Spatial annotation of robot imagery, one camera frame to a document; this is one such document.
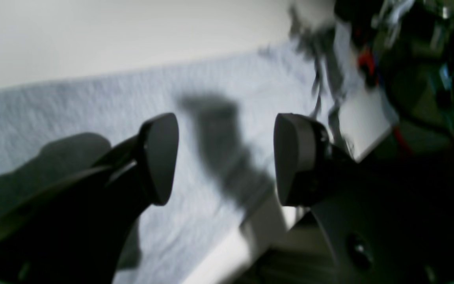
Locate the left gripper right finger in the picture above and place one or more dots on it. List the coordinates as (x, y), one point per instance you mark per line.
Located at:
(377, 233)

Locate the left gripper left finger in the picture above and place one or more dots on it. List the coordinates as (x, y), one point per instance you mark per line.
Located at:
(74, 230)

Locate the light grey T-shirt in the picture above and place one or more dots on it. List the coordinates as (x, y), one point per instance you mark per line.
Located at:
(81, 161)

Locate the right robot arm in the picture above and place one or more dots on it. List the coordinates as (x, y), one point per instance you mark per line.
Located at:
(408, 50)

